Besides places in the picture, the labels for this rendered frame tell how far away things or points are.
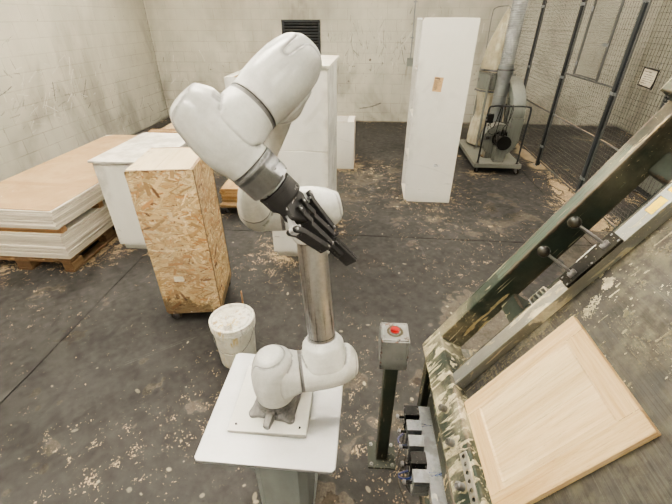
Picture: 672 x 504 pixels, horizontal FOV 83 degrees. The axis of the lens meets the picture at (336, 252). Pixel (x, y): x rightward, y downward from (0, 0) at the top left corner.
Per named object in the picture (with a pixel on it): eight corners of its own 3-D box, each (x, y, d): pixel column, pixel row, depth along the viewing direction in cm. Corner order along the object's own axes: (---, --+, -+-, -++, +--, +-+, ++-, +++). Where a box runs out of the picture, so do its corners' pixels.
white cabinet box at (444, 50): (401, 184, 549) (417, 17, 441) (442, 185, 545) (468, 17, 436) (403, 201, 498) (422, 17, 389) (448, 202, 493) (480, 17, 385)
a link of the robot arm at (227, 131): (237, 185, 64) (287, 129, 66) (157, 113, 57) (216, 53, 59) (224, 184, 73) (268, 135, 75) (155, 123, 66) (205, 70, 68)
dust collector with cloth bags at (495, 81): (456, 147, 700) (480, 5, 584) (495, 148, 695) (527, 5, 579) (472, 173, 584) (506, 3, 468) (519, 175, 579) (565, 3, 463)
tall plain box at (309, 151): (289, 217, 458) (277, 54, 366) (338, 219, 454) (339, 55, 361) (271, 257, 382) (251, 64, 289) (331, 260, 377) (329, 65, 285)
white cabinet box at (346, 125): (320, 158, 645) (319, 114, 607) (354, 159, 641) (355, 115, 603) (317, 167, 607) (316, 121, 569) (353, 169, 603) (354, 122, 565)
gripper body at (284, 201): (279, 189, 67) (314, 223, 71) (291, 163, 73) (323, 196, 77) (252, 208, 71) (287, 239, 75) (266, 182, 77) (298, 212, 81)
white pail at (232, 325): (226, 338, 286) (216, 288, 262) (265, 340, 284) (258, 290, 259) (211, 371, 260) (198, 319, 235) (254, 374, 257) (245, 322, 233)
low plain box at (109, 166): (164, 208, 479) (143, 132, 428) (213, 210, 474) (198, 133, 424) (118, 250, 394) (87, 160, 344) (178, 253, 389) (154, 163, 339)
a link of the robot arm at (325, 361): (301, 375, 153) (354, 366, 156) (304, 403, 138) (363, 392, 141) (275, 185, 128) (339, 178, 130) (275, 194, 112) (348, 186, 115)
